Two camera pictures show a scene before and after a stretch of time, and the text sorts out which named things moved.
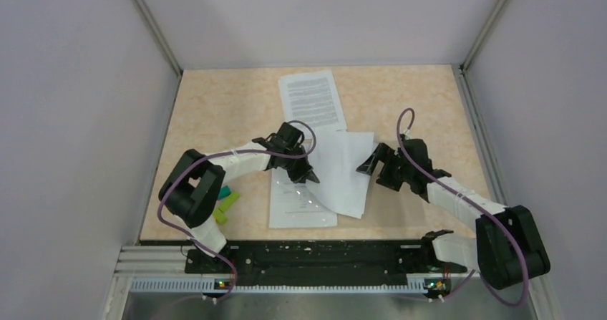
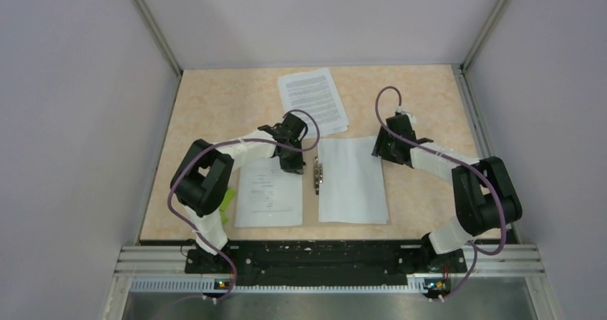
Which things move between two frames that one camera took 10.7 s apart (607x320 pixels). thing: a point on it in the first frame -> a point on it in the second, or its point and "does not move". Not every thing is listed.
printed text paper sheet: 312,98 does not move
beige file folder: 384,208 -> 311,193
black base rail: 321,263 does not move
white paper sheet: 334,162 does not move
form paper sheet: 295,205 -> 268,196
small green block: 220,217 does not move
